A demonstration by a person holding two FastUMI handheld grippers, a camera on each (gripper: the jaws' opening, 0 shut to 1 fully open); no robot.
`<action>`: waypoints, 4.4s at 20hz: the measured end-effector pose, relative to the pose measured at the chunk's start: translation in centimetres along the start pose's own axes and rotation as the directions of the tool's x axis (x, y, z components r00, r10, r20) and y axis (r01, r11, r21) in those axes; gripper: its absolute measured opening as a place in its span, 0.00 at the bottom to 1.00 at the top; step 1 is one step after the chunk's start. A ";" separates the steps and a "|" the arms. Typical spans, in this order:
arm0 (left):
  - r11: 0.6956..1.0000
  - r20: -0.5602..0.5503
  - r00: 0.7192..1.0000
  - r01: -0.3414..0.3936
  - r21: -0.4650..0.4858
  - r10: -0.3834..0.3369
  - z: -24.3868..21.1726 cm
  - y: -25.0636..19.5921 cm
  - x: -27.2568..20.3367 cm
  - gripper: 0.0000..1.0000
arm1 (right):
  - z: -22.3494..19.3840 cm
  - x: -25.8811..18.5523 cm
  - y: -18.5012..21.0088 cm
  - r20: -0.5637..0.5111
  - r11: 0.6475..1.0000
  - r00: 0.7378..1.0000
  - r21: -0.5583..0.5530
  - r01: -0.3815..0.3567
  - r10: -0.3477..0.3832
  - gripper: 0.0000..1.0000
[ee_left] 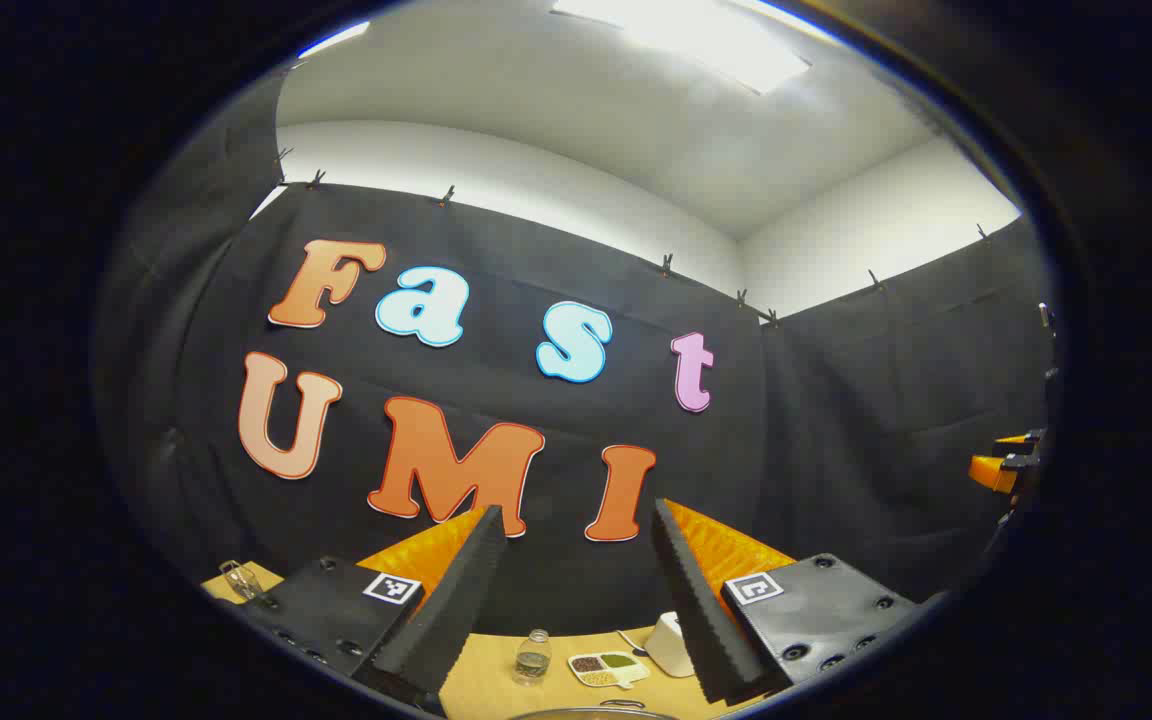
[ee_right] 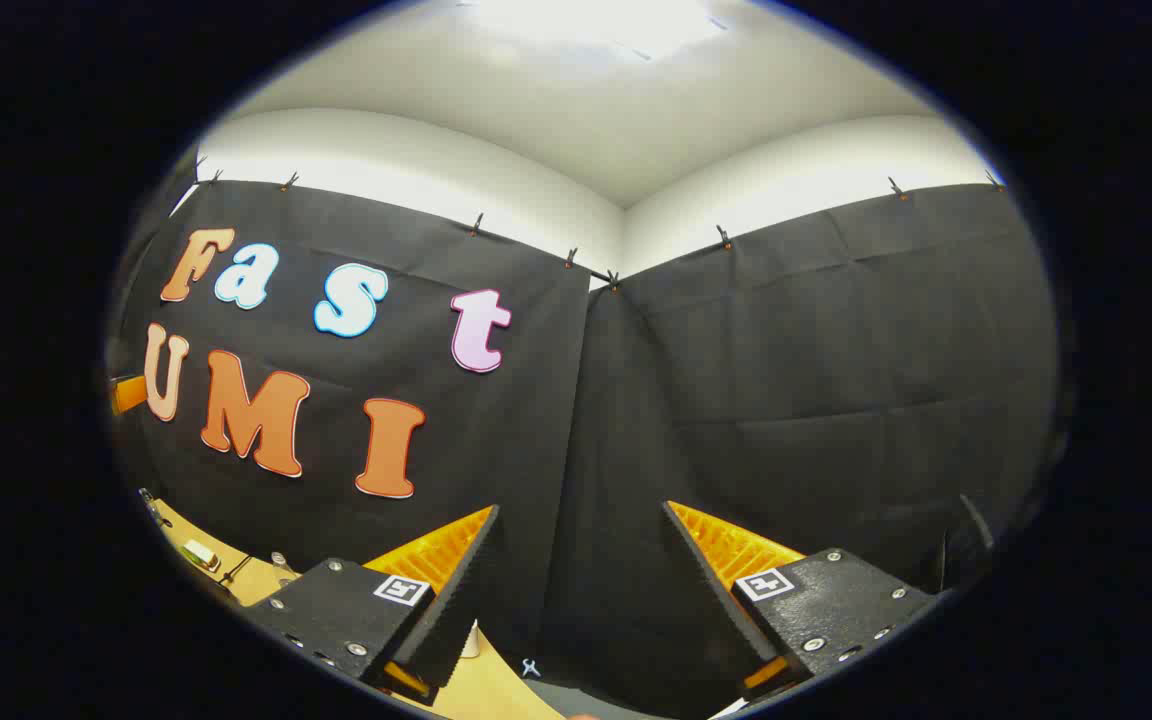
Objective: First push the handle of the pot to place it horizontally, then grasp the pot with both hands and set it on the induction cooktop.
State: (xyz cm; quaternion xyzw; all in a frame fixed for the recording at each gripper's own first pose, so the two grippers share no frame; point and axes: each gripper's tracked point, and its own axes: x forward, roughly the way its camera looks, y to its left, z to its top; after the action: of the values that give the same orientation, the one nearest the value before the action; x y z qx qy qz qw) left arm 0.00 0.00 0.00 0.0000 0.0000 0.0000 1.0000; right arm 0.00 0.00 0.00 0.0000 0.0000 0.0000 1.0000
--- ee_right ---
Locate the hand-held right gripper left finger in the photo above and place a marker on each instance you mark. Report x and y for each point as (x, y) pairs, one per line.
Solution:
(461, 600)

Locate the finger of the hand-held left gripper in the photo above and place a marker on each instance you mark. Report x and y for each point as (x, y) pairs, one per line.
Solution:
(126, 393)

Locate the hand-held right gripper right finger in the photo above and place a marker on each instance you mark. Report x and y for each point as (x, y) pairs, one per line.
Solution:
(711, 600)

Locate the small white clip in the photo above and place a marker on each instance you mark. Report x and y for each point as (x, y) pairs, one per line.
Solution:
(531, 667)

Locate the sandwich with lettuce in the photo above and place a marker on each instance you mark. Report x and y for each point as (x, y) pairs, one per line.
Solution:
(201, 553)

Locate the black backdrop cloth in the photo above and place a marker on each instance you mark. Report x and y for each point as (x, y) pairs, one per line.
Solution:
(736, 400)

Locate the dark angular object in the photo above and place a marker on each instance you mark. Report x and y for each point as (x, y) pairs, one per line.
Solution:
(976, 530)

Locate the row of small black clips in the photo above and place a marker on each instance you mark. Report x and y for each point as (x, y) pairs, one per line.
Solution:
(724, 238)

